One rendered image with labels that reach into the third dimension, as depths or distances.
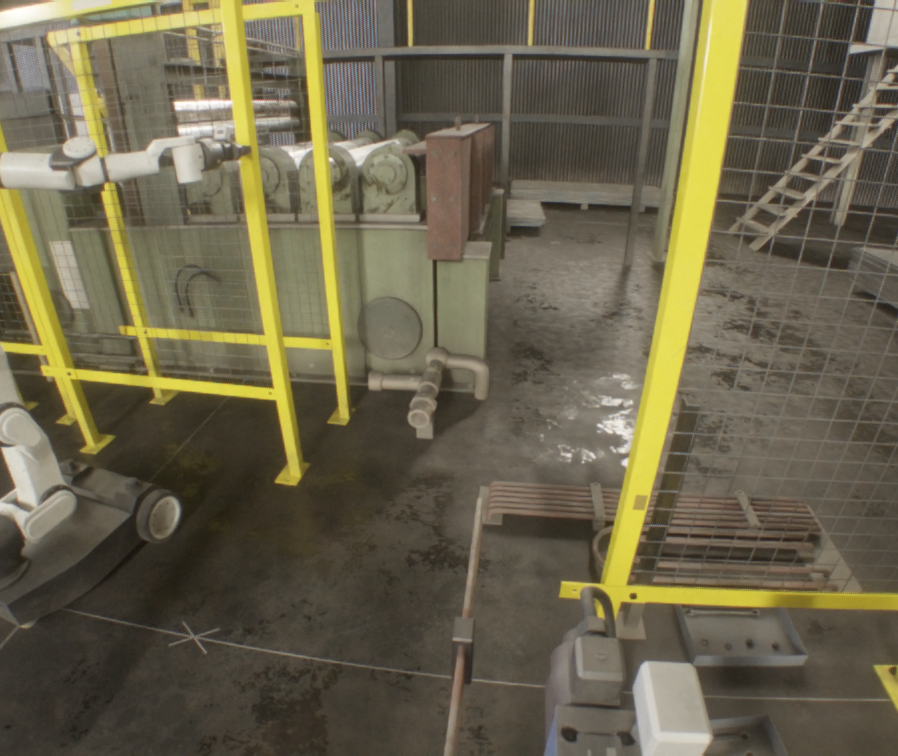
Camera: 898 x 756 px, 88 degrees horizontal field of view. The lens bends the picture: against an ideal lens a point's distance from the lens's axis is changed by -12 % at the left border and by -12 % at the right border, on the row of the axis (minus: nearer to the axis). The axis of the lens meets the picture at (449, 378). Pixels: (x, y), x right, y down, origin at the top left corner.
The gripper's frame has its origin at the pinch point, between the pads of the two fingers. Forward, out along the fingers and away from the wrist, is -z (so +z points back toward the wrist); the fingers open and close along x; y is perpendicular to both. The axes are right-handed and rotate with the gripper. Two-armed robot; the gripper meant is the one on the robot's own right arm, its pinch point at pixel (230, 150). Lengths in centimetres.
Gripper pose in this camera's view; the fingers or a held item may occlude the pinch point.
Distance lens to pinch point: 182.7
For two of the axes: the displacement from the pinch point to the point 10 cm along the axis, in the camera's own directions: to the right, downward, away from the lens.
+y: 0.0, 8.8, 4.7
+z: -1.7, 4.6, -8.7
